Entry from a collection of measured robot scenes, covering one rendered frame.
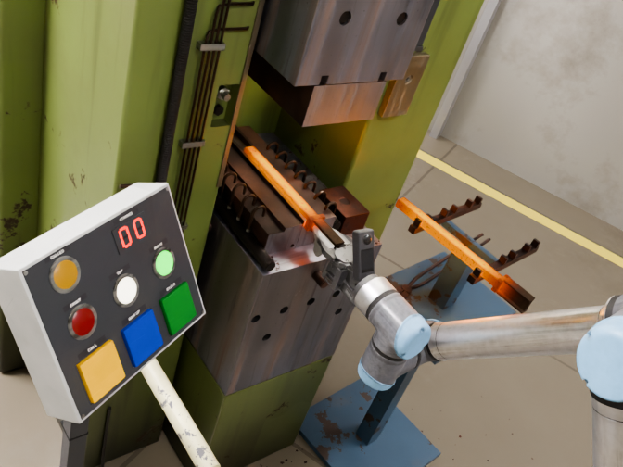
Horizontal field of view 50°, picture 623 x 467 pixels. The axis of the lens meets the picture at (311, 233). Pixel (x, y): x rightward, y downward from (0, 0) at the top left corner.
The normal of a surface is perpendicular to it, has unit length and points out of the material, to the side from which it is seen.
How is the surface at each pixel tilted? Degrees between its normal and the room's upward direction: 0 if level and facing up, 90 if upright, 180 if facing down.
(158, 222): 60
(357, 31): 90
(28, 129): 90
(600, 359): 84
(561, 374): 0
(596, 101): 90
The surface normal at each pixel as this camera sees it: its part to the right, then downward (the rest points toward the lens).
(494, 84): -0.49, 0.42
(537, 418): 0.27, -0.76
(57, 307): 0.86, 0.04
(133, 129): 0.56, 0.62
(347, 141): -0.78, 0.18
